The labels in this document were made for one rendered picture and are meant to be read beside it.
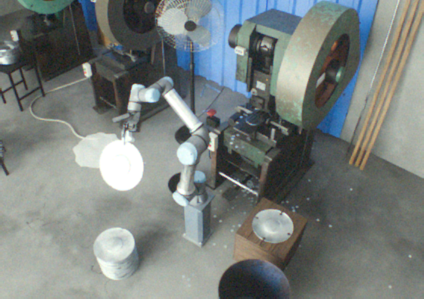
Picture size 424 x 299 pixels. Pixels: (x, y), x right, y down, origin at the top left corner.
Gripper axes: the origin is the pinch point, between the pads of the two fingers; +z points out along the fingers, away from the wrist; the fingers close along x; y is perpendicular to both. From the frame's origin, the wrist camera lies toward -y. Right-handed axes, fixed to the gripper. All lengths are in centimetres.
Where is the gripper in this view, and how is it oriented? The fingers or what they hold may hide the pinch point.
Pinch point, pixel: (123, 144)
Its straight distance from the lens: 207.4
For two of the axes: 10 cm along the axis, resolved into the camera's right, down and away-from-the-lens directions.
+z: -1.8, 9.8, -0.8
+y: 9.7, 1.6, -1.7
